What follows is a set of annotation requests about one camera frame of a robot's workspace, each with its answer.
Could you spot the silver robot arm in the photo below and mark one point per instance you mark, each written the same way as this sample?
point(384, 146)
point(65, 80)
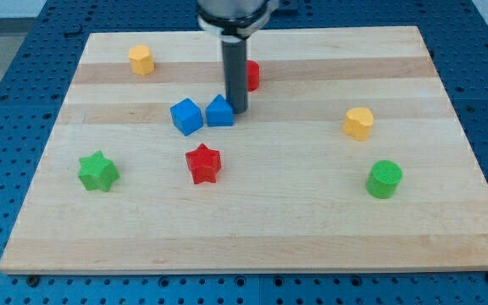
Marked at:
point(233, 22)

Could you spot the blue cube block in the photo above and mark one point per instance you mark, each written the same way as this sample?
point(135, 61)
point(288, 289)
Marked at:
point(186, 116)

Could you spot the light wooden board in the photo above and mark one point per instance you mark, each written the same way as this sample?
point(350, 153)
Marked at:
point(290, 196)

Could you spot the red block behind rod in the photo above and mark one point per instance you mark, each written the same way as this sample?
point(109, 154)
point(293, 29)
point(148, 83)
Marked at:
point(253, 75)

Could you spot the red star block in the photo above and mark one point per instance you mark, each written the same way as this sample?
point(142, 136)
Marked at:
point(204, 164)

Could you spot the yellow hexagon block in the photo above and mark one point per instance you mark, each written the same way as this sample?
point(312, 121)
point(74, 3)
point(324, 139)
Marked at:
point(141, 60)

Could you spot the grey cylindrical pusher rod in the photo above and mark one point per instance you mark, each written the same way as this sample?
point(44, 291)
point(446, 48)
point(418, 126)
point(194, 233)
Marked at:
point(235, 73)

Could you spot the blue house-shaped block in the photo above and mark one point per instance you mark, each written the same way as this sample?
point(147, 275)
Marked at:
point(219, 112)

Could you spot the yellow heart block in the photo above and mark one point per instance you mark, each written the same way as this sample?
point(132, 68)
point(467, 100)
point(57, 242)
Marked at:
point(358, 123)

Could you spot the green cylinder block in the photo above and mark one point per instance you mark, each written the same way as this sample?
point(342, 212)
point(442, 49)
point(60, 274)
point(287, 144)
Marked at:
point(384, 178)

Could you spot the green star block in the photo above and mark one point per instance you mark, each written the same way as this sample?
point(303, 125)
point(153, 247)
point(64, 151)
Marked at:
point(97, 172)

